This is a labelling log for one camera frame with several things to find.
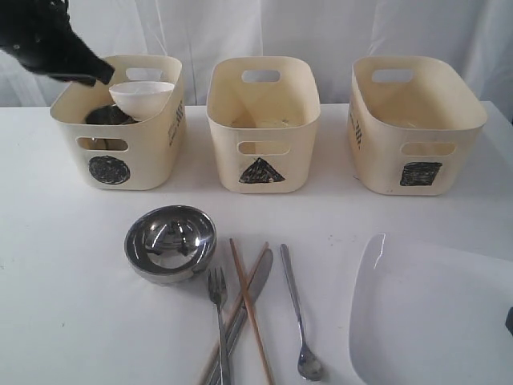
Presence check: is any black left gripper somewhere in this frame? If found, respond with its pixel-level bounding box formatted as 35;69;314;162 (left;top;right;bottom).
1;1;115;87

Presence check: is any steel mug with handle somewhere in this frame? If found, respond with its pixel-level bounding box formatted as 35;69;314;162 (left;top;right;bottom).
85;104;135;125

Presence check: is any white ceramic bowl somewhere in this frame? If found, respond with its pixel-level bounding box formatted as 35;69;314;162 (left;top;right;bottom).
109;80;175;121

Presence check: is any small steel cup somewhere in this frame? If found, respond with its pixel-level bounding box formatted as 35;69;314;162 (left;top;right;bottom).
90;138;106;148

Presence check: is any stainless steel bowl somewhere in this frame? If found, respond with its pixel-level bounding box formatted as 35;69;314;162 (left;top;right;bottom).
123;205;217;286

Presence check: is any wooden chopstick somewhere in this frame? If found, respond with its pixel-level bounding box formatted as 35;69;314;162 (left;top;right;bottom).
197;242;269;384
229;238;274;385

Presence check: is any cream bin with circle mark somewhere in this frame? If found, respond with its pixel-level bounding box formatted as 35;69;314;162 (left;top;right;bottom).
50;55;187;190

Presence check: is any cream bin with triangle mark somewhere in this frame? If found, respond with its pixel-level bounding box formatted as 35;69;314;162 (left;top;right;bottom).
207;56;321;193

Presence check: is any white curtain backdrop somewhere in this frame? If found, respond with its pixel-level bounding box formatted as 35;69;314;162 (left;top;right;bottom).
0;0;513;108

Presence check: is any steel fork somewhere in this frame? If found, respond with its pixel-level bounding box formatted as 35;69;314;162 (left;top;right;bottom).
208;267;232;384

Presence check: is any cream bin with square mark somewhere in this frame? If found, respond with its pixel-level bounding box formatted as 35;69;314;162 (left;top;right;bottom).
347;56;488;196

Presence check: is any steel table knife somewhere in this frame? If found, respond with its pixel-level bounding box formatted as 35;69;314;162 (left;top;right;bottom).
200;248;273;384

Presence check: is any long steel spoon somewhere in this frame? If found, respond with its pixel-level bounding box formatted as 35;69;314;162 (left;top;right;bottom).
280;244;325;382

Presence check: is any white square plate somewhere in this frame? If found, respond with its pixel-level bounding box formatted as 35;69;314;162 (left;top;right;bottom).
349;233;512;384

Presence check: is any dark object at right edge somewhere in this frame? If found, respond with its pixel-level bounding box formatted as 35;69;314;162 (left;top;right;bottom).
504;307;513;334

